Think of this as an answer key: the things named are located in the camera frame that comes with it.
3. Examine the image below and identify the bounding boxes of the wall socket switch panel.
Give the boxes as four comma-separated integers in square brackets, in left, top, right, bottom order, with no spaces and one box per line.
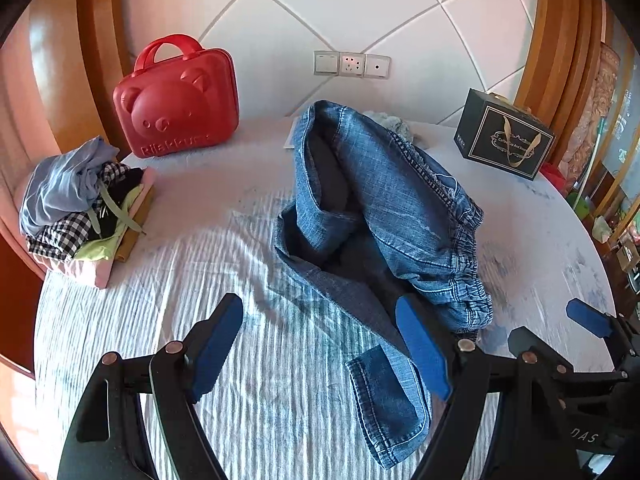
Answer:
[314,51,392,79]

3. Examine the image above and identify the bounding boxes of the white paper booklet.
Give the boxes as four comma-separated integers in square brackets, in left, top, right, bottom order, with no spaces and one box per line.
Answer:
[283,116,299,150]

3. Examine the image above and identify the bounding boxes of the blue denim jeans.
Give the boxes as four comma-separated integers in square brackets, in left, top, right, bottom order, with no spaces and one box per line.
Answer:
[274,101,492,469]

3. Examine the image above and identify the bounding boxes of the pile of mixed clothes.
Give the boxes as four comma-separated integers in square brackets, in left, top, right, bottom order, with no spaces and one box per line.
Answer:
[18,136,144,262]

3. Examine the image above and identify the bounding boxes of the red bear suitcase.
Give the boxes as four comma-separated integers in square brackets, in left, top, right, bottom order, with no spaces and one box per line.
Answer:
[113,34,240,158]

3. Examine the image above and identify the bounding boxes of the white striped bed sheet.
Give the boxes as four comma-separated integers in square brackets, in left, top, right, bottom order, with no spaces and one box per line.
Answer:
[35,118,614,479]

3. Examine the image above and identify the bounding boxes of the grey plush toy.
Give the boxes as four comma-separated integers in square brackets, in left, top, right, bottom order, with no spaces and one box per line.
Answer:
[363,110,414,143]

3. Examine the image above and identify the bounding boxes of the red bag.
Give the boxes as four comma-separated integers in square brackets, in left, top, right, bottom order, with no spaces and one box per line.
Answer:
[539,162,567,196]

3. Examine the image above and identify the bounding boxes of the dark green gift box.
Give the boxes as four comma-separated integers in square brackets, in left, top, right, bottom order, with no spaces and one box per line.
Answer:
[454,89,554,180]

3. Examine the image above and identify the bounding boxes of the wooden headboard frame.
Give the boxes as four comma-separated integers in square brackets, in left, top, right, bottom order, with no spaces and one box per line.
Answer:
[29,0,131,158]

